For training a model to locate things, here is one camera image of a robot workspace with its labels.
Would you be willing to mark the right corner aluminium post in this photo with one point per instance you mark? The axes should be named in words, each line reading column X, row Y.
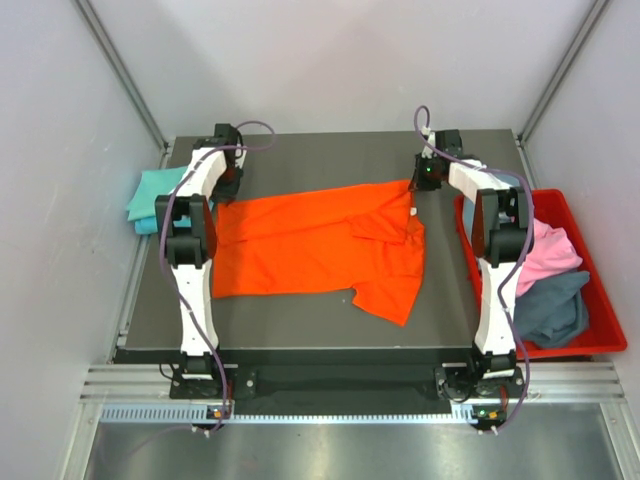
column 587, row 25

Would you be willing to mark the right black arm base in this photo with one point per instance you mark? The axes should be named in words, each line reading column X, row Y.
column 463, row 382

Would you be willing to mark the orange t shirt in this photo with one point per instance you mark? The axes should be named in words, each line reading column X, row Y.
column 367, row 238

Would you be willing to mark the pink t shirt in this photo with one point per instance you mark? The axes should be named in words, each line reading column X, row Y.
column 552, row 254

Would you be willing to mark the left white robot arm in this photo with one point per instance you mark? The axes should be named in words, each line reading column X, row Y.
column 188, row 242

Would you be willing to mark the left corner aluminium post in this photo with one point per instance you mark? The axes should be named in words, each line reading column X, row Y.
column 99, row 33

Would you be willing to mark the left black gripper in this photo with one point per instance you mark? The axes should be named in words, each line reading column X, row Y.
column 228, row 192

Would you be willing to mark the aluminium frame rail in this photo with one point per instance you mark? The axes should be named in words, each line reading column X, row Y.
column 572, row 382

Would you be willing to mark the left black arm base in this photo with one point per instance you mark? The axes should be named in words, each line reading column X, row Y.
column 241, row 384

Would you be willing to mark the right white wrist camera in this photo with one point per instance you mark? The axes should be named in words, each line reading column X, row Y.
column 429, row 138

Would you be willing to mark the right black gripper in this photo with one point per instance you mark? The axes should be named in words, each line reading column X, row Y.
column 419, row 182

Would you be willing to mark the corner aluminium post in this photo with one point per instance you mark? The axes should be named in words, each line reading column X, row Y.
column 587, row 25
column 99, row 33

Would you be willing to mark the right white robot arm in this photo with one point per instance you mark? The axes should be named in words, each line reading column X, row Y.
column 501, row 237

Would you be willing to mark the folded teal t shirt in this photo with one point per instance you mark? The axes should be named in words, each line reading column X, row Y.
column 153, row 183

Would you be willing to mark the red plastic bin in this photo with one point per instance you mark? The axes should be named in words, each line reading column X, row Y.
column 604, row 334

